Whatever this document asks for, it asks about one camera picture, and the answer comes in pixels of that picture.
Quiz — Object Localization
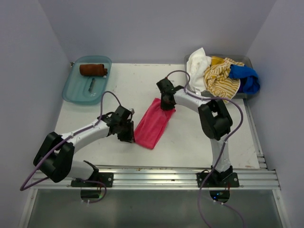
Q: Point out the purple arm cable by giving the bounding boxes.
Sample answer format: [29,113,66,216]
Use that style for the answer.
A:
[165,70,247,228]
[19,91,123,204]

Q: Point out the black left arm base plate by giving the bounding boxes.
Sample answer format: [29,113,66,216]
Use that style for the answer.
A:
[71,172,114,188]

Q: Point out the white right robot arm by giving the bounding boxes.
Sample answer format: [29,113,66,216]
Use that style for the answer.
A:
[157,78,233,187]

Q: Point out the brown microfiber towel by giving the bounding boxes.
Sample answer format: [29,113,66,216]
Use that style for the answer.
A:
[79,64,108,77]

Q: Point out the blue towel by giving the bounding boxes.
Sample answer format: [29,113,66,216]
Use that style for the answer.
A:
[229,65,260,95]

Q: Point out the pink towel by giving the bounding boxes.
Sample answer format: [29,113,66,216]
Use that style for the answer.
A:
[134,98,176,150]

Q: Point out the teal translucent plastic bin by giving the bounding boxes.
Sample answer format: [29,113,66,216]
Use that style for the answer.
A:
[62,56,112,105]

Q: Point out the white towel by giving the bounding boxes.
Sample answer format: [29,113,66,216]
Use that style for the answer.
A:
[186,47,211,95]

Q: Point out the aluminium mounting rail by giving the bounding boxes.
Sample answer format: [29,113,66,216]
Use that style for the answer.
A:
[30,167,281,190]

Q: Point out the metal tray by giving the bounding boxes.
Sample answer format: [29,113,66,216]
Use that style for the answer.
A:
[184,54,260,99]

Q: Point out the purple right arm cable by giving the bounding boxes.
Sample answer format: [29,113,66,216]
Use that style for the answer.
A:
[165,70,247,228]

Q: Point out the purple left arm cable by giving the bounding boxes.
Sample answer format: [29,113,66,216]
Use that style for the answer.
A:
[19,91,123,204]

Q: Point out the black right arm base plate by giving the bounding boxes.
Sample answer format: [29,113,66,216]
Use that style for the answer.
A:
[196,172,240,188]

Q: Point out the yellow striped towel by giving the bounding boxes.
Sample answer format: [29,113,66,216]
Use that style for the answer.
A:
[204,56,245,99]

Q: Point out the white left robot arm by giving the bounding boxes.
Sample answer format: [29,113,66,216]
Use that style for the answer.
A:
[33,105,135,187]

